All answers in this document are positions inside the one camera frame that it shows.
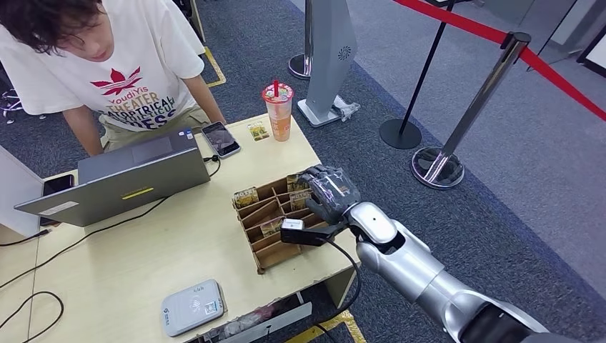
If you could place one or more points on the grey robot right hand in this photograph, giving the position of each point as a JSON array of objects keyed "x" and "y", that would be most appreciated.
[{"x": 334, "y": 191}]

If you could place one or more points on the cardboard card organizer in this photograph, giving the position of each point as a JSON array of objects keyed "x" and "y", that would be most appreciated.
[{"x": 274, "y": 251}]

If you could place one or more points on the orange bubble tea cup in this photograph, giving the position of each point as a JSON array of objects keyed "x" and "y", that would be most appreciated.
[{"x": 280, "y": 123}]

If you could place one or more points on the red straw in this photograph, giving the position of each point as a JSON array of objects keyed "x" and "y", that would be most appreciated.
[{"x": 276, "y": 87}]

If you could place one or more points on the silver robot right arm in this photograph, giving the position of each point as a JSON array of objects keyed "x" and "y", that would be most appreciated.
[{"x": 416, "y": 274}]

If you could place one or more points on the person's right forearm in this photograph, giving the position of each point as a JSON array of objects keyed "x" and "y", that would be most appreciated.
[{"x": 83, "y": 132}]

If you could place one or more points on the person's left forearm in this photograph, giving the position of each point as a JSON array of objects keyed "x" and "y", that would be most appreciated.
[{"x": 203, "y": 99}]

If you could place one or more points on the grey card reader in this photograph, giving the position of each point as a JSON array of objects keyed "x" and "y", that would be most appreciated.
[{"x": 194, "y": 307}]

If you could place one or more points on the person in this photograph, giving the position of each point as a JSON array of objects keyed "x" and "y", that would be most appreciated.
[{"x": 132, "y": 52}]

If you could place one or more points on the crumpled clear plastic wrap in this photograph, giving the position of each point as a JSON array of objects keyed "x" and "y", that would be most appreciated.
[{"x": 345, "y": 108}]

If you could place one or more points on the desk leg panel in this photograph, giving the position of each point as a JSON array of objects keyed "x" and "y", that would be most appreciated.
[{"x": 341, "y": 286}]

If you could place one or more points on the black smartphone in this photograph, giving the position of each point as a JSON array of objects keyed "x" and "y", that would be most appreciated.
[
  {"x": 59, "y": 183},
  {"x": 221, "y": 138}
]

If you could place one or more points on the yellow floor tape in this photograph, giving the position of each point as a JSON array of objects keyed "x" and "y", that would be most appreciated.
[
  {"x": 215, "y": 66},
  {"x": 350, "y": 319}
]

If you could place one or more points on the silver kiosk stand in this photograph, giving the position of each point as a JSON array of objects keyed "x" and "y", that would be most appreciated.
[{"x": 331, "y": 47}]

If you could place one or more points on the white desk crossbar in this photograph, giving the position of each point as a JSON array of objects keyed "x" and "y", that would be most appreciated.
[{"x": 274, "y": 326}]

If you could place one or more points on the grey laptop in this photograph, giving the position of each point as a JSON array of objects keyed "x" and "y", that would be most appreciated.
[{"x": 118, "y": 189}]

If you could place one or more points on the red barrier belt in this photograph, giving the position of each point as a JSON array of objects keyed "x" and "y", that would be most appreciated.
[
  {"x": 563, "y": 83},
  {"x": 473, "y": 27}
]

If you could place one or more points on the pale wooden board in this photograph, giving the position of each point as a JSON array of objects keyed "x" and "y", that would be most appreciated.
[{"x": 198, "y": 19}]

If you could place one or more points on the black framed panel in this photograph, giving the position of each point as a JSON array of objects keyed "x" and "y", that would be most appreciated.
[{"x": 599, "y": 56}]

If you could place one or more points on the white cabinet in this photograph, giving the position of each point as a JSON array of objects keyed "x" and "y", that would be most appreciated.
[{"x": 14, "y": 199}]

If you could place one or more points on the chrome swivel chair base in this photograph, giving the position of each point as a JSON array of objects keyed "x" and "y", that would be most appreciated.
[{"x": 9, "y": 104}]

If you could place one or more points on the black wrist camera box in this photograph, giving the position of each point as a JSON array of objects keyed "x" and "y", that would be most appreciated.
[{"x": 308, "y": 234}]

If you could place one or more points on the black stanchion post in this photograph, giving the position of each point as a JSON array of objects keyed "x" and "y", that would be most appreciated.
[{"x": 400, "y": 134}]

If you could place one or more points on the chrome stanchion post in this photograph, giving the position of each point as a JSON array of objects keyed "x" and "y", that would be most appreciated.
[
  {"x": 299, "y": 65},
  {"x": 479, "y": 99}
]

